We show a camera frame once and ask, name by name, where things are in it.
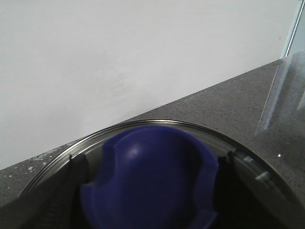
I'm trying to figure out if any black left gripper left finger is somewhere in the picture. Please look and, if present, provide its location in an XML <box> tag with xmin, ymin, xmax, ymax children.
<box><xmin>0</xmin><ymin>156</ymin><xmax>89</xmax><ymax>229</ymax></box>

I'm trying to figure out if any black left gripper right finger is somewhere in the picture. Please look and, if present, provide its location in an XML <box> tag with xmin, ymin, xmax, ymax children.
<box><xmin>213</xmin><ymin>152</ymin><xmax>305</xmax><ymax>229</ymax></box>

